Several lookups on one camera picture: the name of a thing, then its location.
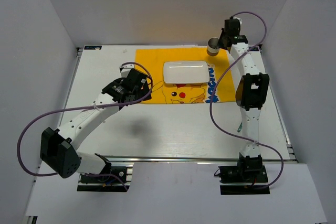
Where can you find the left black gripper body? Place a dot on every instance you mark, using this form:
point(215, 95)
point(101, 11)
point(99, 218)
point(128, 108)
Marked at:
point(141, 93)

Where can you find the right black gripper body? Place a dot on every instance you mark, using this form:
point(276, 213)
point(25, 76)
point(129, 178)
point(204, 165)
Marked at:
point(223, 35)

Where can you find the paper cup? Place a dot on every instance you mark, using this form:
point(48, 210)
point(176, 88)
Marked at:
point(213, 47)

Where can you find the yellow pikachu cloth napkin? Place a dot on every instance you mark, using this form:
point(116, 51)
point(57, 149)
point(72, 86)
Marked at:
point(154, 59)

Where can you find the white rectangular plate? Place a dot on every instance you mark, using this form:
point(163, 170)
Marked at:
point(185, 72)

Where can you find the fork with green handle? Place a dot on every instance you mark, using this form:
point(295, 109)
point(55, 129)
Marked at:
point(240, 127)

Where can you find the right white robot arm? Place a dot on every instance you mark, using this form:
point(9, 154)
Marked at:
point(250, 95)

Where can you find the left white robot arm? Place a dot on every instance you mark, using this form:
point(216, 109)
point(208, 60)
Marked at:
point(59, 147)

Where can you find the left blue table label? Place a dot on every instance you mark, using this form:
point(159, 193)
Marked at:
point(92, 47)

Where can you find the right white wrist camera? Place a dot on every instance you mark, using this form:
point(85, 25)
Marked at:
point(239, 19)

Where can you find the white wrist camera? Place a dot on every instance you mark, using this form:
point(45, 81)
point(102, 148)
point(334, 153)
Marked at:
point(125, 68)
point(239, 19)

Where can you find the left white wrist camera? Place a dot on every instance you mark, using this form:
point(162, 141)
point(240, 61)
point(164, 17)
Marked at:
point(125, 68)

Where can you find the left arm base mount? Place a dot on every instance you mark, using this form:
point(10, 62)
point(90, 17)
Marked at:
point(114, 178)

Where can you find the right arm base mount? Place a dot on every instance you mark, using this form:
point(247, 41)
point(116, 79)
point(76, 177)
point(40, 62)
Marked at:
point(233, 183)

